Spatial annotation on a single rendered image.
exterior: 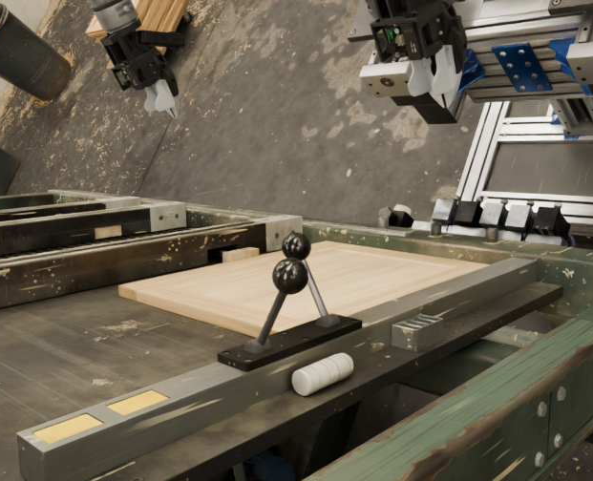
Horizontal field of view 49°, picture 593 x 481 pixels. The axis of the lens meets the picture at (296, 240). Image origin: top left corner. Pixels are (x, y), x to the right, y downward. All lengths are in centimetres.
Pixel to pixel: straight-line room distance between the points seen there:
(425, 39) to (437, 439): 49
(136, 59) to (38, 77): 418
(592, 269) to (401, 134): 172
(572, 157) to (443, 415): 169
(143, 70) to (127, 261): 38
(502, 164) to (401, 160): 61
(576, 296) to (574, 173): 96
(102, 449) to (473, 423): 31
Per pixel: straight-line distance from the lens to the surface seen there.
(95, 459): 60
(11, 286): 118
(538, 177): 220
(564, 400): 74
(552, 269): 127
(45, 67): 551
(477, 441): 56
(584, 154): 220
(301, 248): 80
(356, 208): 276
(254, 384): 70
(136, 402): 64
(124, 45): 135
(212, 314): 98
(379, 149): 286
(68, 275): 122
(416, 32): 83
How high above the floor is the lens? 201
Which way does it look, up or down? 44 degrees down
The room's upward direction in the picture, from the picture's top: 55 degrees counter-clockwise
